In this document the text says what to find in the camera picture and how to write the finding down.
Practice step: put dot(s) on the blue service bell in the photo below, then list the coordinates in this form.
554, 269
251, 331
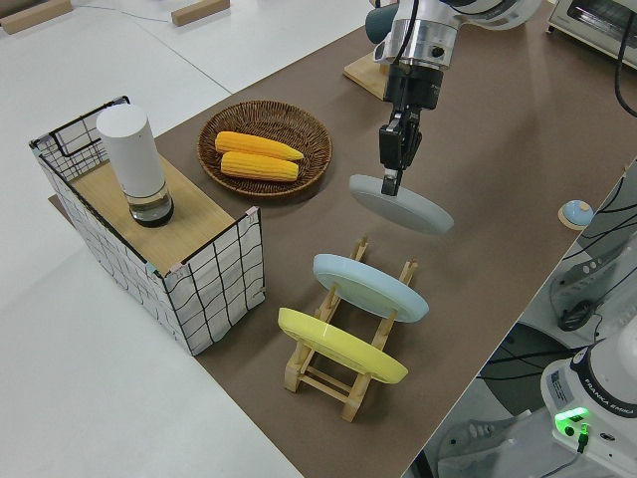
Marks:
575, 211

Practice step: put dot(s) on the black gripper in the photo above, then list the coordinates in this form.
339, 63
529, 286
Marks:
415, 89

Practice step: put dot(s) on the yellow corn cob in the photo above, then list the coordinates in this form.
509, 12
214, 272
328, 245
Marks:
254, 144
259, 168

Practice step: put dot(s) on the black plug lit green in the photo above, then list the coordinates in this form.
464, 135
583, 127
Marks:
583, 438

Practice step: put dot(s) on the round wicker basket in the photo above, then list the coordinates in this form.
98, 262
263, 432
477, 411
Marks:
264, 119

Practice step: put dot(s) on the gray ceramic plate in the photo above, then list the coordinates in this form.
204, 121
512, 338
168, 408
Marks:
423, 214

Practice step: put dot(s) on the wooden mug stand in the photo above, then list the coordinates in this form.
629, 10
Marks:
363, 72

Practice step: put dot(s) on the teal mug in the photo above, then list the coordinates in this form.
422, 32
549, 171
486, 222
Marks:
378, 26

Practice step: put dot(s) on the wooden plate rack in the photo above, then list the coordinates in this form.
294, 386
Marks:
323, 386

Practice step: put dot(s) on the yellow plate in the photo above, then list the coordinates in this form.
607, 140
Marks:
338, 343

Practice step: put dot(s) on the wooden board shelf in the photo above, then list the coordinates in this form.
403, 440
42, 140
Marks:
199, 219

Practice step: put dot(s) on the cream toaster oven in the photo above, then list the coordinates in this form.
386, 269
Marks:
592, 25

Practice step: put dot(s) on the brown table mat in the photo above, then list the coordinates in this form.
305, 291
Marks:
497, 149

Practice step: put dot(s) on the wooden block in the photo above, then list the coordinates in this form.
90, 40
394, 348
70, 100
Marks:
30, 16
199, 11

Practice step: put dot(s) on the light blue plate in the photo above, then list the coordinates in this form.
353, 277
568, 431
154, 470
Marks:
368, 289

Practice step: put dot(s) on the pink binder clip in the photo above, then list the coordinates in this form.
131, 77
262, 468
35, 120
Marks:
252, 214
175, 269

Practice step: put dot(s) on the white cylinder with dark base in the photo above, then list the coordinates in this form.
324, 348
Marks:
132, 149

